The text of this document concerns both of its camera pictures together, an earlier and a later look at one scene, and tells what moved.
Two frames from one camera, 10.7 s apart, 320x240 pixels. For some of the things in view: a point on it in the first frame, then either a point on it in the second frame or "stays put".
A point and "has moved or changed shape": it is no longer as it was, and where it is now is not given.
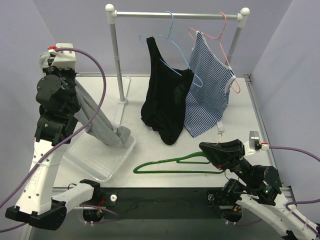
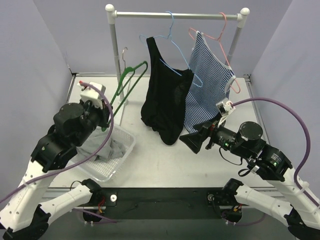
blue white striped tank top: [209, 75] stays put
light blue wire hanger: [169, 37] stays put
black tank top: [163, 109] stays put
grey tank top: [101, 126] has moved or changed shape
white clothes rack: [112, 14] stays put
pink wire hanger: [218, 39] stays put
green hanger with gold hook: [197, 157] → [107, 124]
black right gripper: [236, 158] → [208, 135]
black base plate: [158, 203] stays put
